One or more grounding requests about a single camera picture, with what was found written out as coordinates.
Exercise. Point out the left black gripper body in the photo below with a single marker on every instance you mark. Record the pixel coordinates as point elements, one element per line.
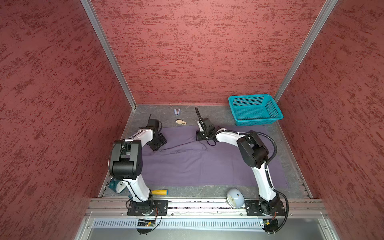
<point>157,142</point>

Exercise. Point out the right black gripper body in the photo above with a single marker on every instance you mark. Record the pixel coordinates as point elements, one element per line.
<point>202,136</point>

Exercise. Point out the purple trousers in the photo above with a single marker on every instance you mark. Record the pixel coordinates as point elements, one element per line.
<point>185,162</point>

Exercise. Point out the teal plastic basket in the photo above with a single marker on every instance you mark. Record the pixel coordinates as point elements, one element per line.
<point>253,110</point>

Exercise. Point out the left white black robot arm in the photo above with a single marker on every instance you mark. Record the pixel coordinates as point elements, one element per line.
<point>126,163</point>

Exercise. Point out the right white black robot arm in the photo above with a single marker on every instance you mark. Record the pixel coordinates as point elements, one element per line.
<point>257,151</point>

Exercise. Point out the small tan wooden object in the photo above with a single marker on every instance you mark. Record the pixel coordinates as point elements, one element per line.
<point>181,122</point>

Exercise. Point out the small blue grey clip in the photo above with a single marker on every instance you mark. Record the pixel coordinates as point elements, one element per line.
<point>177,112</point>

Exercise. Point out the teal white round object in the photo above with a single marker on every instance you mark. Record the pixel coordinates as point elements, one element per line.
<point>116,185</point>

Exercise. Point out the white dome object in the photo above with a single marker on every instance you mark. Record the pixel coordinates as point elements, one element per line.
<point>235,198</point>

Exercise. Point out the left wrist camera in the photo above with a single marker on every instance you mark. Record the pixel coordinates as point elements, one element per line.
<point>154,124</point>

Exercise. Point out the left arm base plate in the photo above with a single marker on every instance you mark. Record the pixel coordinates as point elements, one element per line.
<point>151,208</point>

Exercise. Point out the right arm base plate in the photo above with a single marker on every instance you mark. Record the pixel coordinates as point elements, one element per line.
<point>265,208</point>

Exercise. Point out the perforated cable tray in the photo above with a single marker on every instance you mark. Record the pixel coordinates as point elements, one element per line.
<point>191,224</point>

